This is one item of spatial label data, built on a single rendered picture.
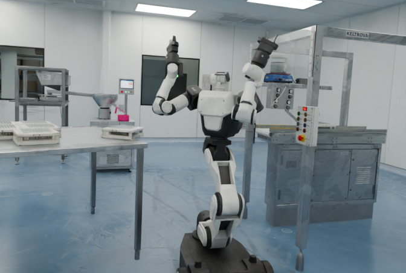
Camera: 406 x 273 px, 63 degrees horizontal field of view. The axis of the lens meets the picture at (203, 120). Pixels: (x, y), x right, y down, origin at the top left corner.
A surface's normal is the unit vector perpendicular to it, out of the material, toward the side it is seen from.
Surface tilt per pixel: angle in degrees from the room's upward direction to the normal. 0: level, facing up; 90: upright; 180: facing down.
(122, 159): 90
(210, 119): 90
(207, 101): 90
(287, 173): 90
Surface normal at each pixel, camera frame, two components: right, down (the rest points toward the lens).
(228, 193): 0.20, -0.67
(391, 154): -0.95, -0.02
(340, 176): 0.29, 0.11
